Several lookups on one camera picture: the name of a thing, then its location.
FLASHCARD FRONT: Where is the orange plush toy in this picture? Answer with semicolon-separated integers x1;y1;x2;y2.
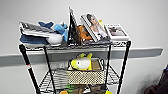
76;23;94;42

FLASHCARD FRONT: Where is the brown cardboard box in basket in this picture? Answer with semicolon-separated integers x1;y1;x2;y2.
91;59;102;71

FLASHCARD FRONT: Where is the black standing packet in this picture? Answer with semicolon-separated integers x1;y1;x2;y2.
67;6;82;44

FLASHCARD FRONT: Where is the white bowl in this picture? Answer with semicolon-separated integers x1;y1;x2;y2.
45;33;64;46

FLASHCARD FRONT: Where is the blue plush toy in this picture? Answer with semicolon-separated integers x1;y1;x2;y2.
37;20;69;42

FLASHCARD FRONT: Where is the white box with photo print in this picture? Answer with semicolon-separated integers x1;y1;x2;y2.
104;23;130;42

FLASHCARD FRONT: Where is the tan plush toy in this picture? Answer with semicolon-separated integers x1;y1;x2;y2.
71;85;90;94

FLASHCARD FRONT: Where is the green toy block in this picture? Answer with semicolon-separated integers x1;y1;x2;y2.
64;84;75;92

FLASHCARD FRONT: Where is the yellow orange toy block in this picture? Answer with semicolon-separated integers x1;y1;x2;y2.
59;90;70;94

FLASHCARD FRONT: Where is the yellow toy with blue base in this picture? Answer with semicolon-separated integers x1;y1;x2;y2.
103;89;114;94

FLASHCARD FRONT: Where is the dark blue cloth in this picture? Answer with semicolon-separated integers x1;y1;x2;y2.
19;33;49;46

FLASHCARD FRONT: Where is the black wire shelf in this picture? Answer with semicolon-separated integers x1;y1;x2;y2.
18;38;132;94

